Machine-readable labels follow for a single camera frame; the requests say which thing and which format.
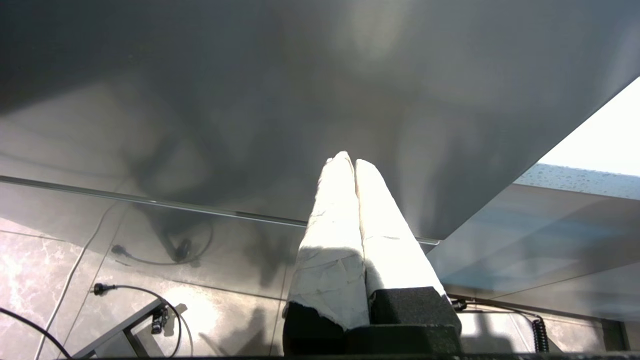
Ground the left gripper tissue-wrapped right finger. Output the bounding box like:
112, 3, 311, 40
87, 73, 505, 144
354, 159, 463, 342

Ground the left gripper tissue-wrapped left finger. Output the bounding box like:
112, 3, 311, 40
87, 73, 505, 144
281, 151, 371, 357

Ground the grey under-counter cabinet front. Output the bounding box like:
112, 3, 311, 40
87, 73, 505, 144
425, 182, 640, 322

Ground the black coiled cable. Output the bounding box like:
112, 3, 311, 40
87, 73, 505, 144
450, 298, 552, 354

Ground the black floor cable with plug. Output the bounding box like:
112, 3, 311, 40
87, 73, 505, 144
93, 281, 195, 358

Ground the grey metal floor frame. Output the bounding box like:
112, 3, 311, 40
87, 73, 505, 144
72, 297, 173, 359

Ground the thin white floor cable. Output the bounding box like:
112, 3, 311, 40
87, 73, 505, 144
34, 200, 117, 360

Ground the plain black floor cable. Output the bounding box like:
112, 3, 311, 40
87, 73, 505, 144
0, 306, 73, 359

